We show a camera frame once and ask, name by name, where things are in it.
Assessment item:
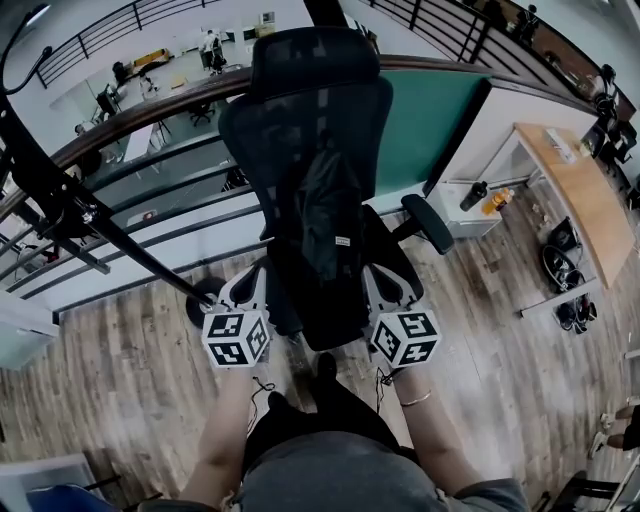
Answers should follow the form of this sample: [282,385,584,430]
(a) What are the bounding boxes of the blue chair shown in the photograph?
[24,474,166,512]

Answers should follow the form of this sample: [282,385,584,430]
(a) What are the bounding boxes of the white drawer cabinet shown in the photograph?
[439,182,504,239]

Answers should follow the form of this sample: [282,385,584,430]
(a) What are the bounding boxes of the white flat box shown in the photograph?
[544,128,577,164]

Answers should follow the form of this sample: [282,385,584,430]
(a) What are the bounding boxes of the black mesh office chair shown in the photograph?
[218,27,455,351]

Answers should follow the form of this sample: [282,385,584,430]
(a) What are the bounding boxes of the black bar balcony railing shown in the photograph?
[34,0,221,89]
[339,0,501,64]

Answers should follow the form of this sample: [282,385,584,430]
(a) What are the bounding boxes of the white desk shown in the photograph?
[0,452,96,512]

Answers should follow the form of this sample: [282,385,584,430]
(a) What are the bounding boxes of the person's grey shirt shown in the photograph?
[189,432,531,512]

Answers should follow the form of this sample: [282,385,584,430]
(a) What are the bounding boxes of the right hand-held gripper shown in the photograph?
[363,264,442,370]

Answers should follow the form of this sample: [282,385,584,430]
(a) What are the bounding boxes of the person's right forearm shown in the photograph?
[389,364,484,496]

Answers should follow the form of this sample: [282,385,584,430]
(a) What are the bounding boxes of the person's black right shoe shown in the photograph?
[314,352,339,386]

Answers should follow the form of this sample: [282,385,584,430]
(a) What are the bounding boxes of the wooden-topped black railing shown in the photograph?
[0,54,601,316]

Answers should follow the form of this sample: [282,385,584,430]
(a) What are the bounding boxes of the person's black trousers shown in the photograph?
[244,379,416,461]

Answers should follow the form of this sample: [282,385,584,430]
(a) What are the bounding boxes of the black drink bottle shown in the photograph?
[459,180,489,212]

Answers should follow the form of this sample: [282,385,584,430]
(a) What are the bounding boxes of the wooden-topped white-framed desk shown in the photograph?
[514,122,636,316]

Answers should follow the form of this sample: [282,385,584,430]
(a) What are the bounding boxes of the person's left forearm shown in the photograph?
[177,367,256,504]

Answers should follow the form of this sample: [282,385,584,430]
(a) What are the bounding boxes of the black grey sneaker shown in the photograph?
[554,299,580,334]
[577,294,599,326]

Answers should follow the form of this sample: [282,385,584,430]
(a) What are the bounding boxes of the green partition panel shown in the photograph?
[372,69,494,199]

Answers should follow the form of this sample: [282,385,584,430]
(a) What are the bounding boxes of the black backpack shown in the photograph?
[284,132,366,289]

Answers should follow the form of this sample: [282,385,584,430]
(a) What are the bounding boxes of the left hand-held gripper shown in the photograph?
[201,263,273,370]

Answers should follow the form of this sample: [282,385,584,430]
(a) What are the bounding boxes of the black coat stand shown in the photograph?
[0,4,226,326]

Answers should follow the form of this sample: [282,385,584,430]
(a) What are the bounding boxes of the thin gripper cable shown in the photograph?
[247,377,276,436]
[373,367,396,416]

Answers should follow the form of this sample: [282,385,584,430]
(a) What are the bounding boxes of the orange drink bottle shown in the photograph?
[480,188,516,214]

